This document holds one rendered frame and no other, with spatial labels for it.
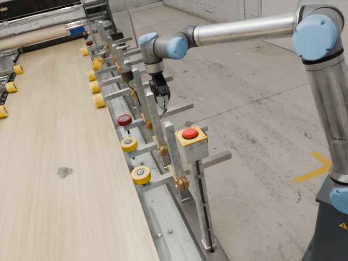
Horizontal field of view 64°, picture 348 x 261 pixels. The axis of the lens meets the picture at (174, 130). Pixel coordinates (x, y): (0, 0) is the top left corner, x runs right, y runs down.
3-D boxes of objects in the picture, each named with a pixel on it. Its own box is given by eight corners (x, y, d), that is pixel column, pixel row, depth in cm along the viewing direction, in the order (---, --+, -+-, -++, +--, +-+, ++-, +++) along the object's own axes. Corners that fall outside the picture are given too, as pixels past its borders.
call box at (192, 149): (200, 145, 85) (196, 124, 81) (209, 158, 79) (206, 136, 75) (178, 153, 83) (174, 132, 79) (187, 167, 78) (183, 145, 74)
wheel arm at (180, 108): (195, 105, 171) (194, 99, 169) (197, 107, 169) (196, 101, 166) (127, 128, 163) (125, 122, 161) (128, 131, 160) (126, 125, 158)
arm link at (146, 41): (149, 38, 117) (132, 37, 123) (156, 66, 124) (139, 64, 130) (163, 30, 123) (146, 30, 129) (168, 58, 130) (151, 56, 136)
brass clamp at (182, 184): (180, 169, 129) (178, 161, 127) (191, 188, 118) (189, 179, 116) (168, 174, 128) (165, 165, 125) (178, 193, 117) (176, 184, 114)
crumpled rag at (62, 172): (75, 172, 124) (73, 168, 123) (60, 180, 121) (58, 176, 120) (68, 163, 131) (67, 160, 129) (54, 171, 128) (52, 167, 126)
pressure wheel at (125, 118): (133, 128, 167) (129, 111, 161) (136, 134, 161) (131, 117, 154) (121, 132, 166) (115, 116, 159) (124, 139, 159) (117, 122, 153)
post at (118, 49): (138, 107, 211) (120, 45, 184) (139, 110, 208) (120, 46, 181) (133, 109, 210) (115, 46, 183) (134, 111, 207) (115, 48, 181)
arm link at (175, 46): (189, 32, 118) (166, 31, 125) (174, 41, 111) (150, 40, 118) (192, 53, 123) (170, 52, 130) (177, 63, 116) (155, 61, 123)
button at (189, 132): (194, 130, 79) (193, 125, 78) (200, 137, 76) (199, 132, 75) (181, 134, 79) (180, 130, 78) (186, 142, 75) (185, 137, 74)
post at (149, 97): (170, 169, 151) (151, 89, 124) (172, 172, 148) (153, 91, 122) (164, 171, 150) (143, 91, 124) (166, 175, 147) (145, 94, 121)
